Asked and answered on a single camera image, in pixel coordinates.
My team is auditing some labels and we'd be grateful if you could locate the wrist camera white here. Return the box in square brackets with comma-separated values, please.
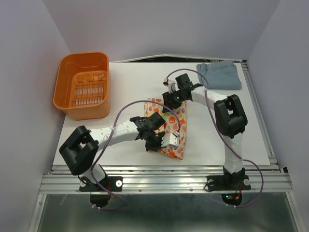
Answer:
[163, 78, 177, 93]
[161, 131, 179, 148]

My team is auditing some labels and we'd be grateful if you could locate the floral orange skirt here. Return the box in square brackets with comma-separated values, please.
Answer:
[143, 97, 188, 161]

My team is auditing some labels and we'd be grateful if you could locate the orange plastic basket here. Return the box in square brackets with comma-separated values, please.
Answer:
[53, 52, 111, 121]

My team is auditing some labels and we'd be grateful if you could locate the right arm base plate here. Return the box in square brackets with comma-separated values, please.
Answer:
[204, 172, 251, 207]

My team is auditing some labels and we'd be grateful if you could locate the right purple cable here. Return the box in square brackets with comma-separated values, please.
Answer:
[164, 69, 264, 209]

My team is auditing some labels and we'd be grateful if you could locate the folded light blue skirt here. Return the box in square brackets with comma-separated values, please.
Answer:
[196, 60, 242, 90]

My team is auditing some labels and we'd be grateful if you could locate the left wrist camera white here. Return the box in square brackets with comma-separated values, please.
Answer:
[161, 131, 179, 148]

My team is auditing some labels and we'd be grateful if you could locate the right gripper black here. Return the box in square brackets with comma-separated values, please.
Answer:
[161, 89, 185, 113]

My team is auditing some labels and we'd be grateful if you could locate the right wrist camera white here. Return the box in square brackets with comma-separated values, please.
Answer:
[163, 78, 177, 93]

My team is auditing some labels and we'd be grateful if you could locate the purple cable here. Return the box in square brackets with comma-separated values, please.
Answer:
[164, 69, 264, 209]
[90, 101, 182, 211]

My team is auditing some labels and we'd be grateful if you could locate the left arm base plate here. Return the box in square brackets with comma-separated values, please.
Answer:
[78, 176, 126, 211]

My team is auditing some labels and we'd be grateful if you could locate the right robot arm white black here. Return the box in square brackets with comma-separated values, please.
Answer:
[163, 74, 251, 191]

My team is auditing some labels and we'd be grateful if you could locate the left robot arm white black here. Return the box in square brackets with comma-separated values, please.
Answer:
[59, 112, 165, 190]

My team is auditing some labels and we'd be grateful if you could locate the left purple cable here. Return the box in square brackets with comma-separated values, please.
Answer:
[90, 101, 182, 211]

